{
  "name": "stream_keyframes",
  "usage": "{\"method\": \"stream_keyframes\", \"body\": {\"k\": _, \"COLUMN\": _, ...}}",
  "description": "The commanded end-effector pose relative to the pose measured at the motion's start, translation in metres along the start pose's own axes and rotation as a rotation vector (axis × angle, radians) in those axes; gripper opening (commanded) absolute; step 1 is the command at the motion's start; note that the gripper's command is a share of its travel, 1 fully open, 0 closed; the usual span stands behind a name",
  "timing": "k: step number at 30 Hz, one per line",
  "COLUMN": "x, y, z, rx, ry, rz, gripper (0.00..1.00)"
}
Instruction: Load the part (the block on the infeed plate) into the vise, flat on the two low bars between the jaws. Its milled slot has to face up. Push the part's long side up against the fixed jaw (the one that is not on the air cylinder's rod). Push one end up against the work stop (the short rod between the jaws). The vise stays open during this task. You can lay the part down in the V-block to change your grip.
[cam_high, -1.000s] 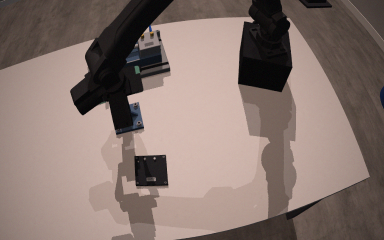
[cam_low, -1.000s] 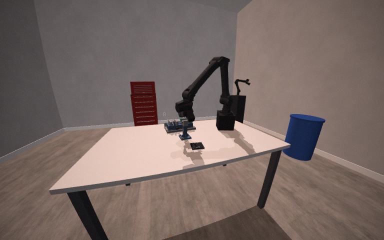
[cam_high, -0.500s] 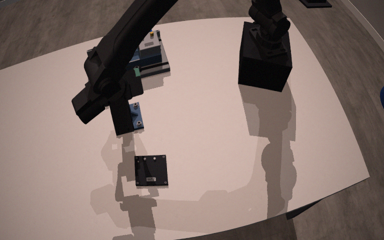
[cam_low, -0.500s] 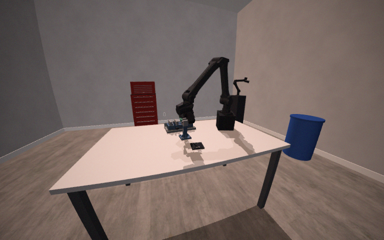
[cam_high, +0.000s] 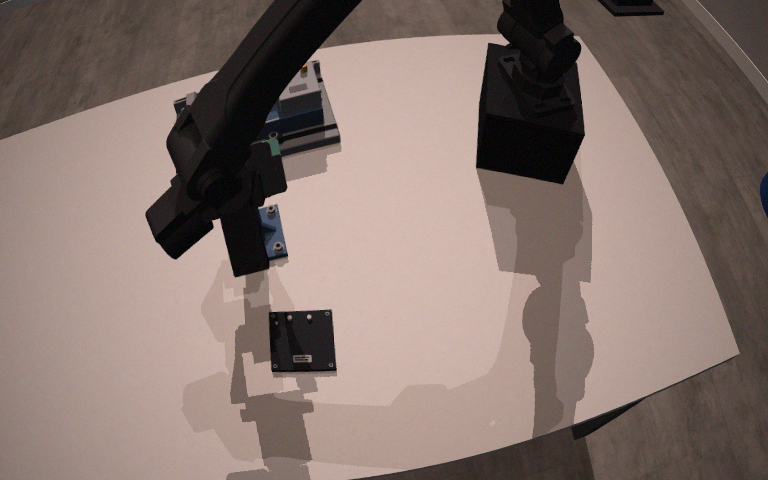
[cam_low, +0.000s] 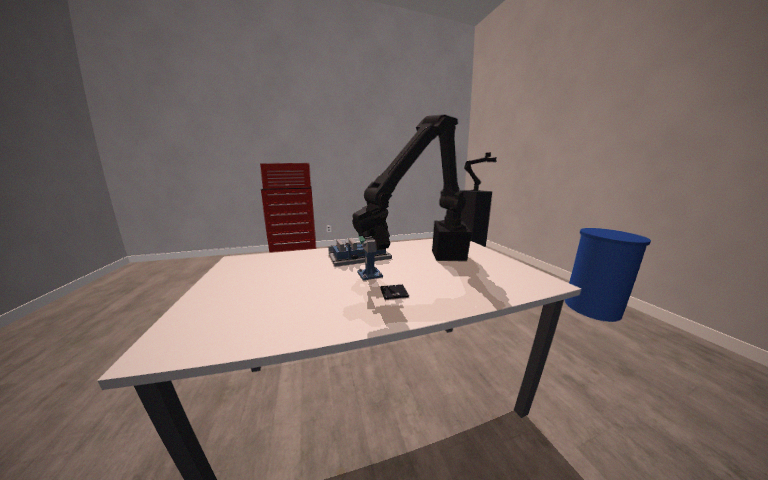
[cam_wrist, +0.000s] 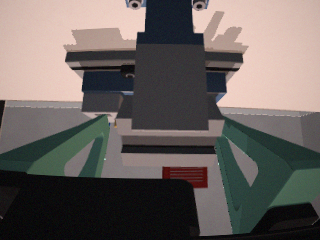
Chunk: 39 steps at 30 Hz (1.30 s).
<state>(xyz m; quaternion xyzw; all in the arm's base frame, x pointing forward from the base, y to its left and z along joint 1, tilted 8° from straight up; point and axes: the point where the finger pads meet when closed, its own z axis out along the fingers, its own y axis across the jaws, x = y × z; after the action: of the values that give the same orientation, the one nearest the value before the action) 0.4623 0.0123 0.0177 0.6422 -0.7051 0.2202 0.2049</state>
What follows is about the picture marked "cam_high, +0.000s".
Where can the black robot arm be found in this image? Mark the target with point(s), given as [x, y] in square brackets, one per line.
[231, 110]

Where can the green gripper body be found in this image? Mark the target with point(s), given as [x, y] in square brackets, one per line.
[262, 161]

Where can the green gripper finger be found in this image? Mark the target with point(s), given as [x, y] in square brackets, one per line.
[274, 145]

